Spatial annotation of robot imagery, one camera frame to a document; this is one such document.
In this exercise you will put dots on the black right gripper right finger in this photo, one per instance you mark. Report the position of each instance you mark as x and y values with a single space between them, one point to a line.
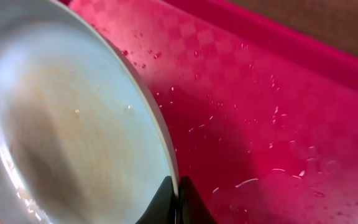
191 208

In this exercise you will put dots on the white plate back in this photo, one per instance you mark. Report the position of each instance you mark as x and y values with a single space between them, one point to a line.
82 139

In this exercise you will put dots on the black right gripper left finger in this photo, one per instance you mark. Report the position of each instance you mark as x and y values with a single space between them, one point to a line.
162 208

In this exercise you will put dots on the red plastic tray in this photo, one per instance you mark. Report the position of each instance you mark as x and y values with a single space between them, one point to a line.
264 121

